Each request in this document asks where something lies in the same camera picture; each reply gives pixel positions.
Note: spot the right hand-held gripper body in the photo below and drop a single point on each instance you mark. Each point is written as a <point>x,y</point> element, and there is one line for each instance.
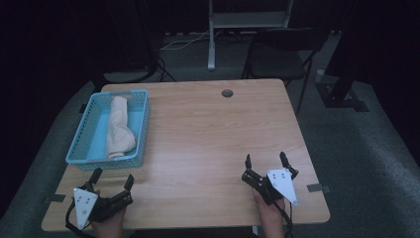
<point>280,183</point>

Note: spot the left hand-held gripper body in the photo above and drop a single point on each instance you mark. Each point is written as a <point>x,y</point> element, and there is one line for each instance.
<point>107,205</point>

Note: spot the light blue perforated plastic basket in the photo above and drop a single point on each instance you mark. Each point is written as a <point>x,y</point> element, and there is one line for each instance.
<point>94,145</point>

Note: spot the cream cloth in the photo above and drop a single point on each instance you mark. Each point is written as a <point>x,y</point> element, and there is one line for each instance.
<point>119,132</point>

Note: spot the person's left hand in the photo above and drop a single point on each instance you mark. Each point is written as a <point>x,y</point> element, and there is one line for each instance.
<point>110,226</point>

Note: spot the person's right hand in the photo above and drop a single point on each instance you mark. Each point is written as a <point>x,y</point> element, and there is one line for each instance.
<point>271,219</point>

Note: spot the grey tape strip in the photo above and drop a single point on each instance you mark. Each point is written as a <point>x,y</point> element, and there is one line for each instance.
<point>318,188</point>
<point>55,198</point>

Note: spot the grey table grommet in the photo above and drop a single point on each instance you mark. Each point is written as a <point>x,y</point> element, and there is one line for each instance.
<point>227,93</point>

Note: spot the black floor stand base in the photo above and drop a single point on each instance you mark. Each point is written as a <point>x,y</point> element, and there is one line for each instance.
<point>340,95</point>

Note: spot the small white cylinder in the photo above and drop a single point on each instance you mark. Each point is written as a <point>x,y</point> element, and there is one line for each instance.
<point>319,76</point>

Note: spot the black chair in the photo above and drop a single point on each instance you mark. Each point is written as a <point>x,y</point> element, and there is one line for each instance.
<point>277,64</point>

